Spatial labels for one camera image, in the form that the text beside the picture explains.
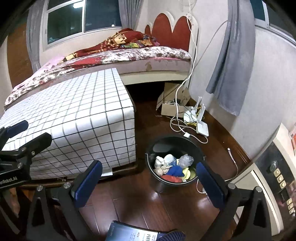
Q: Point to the white appliance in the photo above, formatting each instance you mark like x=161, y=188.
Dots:
x=273, y=170

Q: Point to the right window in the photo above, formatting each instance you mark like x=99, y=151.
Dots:
x=267, y=18

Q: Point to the grey curtain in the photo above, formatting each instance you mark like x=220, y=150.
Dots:
x=129, y=11
x=33, y=33
x=230, y=78

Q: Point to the red patterned blanket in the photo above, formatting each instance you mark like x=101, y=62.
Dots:
x=125, y=38

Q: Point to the yellow cloth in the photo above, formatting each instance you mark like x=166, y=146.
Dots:
x=188, y=175

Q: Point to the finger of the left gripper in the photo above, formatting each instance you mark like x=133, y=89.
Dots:
x=34, y=143
x=11, y=131

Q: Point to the cardboard box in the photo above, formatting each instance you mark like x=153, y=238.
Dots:
x=168, y=99

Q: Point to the clear plastic bag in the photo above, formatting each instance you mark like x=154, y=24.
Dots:
x=185, y=161

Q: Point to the white grid tablecloth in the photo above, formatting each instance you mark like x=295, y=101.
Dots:
x=90, y=117

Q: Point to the blue patterned paper cup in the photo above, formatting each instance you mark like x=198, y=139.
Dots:
x=170, y=160

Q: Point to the blue cloth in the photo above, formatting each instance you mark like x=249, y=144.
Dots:
x=176, y=171

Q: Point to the dark book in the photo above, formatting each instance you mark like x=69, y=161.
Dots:
x=121, y=231

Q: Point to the red plastic bag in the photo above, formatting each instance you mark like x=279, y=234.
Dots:
x=172, y=179

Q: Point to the grey curtain middle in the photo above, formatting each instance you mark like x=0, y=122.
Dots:
x=129, y=11

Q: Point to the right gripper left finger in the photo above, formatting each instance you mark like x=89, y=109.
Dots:
x=54, y=213

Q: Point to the grey curtain right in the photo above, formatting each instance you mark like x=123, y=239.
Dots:
x=230, y=78

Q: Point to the red scalloped headboard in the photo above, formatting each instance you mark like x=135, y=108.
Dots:
x=179, y=33

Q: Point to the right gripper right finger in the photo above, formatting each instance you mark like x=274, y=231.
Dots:
x=254, y=223

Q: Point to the pink blanket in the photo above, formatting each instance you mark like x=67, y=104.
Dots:
x=51, y=63

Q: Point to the window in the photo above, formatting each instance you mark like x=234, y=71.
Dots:
x=66, y=20
x=267, y=18

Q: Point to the brown wooden door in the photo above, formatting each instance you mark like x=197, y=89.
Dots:
x=19, y=63

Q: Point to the black trash bin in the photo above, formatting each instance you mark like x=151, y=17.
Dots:
x=177, y=146

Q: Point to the back window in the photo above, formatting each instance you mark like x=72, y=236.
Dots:
x=66, y=20

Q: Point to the bed with floral sheet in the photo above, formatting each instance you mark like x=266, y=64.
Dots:
x=125, y=60

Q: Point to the grey curtain left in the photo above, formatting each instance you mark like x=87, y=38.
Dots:
x=33, y=33

